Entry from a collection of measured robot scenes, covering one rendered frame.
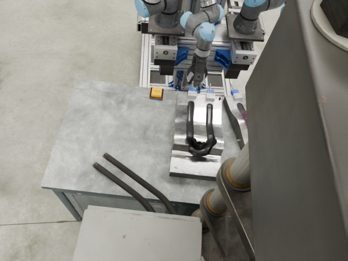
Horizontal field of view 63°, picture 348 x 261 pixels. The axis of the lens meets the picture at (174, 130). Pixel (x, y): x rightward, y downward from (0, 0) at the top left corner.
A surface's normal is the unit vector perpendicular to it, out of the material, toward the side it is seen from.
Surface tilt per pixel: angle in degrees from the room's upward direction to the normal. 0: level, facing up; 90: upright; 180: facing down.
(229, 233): 0
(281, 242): 90
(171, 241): 0
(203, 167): 0
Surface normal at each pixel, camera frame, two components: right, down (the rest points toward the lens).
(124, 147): 0.10, -0.51
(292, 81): -0.99, -0.12
